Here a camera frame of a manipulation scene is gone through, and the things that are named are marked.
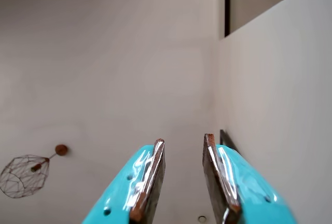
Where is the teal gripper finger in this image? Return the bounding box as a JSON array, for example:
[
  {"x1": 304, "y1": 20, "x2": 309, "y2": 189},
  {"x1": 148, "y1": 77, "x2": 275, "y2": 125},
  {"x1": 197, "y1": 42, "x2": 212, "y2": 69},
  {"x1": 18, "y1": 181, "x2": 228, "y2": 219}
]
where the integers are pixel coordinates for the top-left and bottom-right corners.
[
  {"x1": 81, "y1": 138, "x2": 166, "y2": 224},
  {"x1": 202, "y1": 133, "x2": 299, "y2": 224}
]

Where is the wire cage pendant lamp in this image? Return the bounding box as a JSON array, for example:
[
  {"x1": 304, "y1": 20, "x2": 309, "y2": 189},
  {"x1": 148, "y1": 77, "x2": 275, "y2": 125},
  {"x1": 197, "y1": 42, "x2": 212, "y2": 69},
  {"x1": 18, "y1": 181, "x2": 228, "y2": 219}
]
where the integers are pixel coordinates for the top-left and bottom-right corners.
[{"x1": 0, "y1": 144, "x2": 70, "y2": 199}]

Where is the dark window frame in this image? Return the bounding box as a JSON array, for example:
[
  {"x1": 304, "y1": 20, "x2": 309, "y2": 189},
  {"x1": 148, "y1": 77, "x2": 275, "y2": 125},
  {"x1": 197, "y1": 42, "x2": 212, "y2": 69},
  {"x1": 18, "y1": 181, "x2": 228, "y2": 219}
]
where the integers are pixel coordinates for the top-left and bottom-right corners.
[{"x1": 224, "y1": 0, "x2": 298, "y2": 38}]

